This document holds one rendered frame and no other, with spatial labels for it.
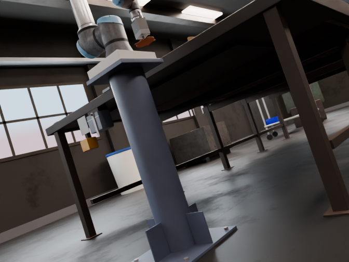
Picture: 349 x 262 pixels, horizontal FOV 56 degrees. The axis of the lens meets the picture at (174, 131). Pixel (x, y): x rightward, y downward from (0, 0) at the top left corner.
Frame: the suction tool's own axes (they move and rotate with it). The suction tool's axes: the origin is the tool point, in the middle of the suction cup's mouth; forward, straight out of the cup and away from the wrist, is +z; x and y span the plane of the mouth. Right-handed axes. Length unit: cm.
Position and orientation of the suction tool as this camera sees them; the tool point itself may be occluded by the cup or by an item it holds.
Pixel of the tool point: (145, 43)
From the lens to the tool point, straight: 210.6
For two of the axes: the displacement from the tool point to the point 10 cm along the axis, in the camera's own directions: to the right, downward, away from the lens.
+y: -5.0, 2.1, 8.4
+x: -8.1, 2.4, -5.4
